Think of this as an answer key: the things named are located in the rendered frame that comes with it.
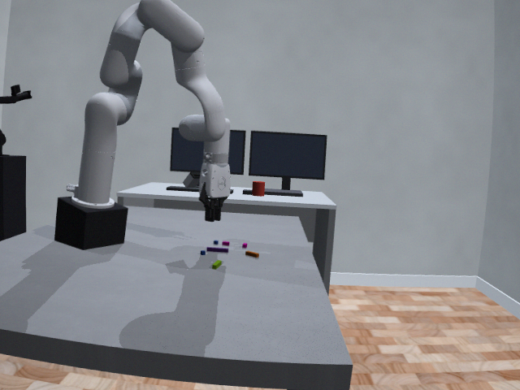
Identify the purple rod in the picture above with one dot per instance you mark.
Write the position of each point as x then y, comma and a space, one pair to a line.
221, 250

